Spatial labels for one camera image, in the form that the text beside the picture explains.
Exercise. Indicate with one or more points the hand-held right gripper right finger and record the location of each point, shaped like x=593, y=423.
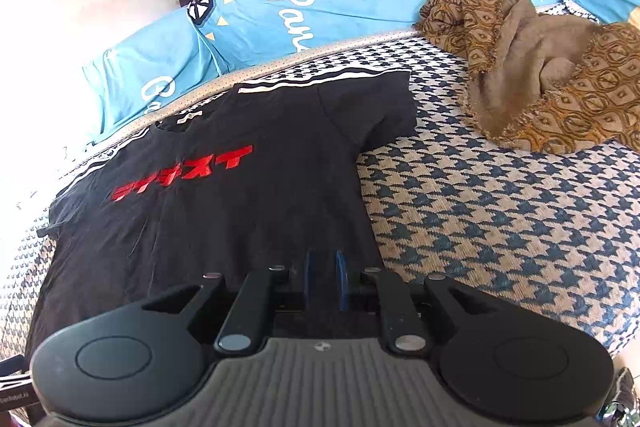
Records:
x=342, y=282

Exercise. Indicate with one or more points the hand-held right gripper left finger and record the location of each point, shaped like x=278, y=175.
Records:
x=307, y=282

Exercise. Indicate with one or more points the black t-shirt red print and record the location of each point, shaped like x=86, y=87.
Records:
x=225, y=217

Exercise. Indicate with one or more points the houndstooth bed mat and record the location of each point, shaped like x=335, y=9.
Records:
x=475, y=232

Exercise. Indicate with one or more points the brown patterned blanket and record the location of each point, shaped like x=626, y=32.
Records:
x=530, y=72

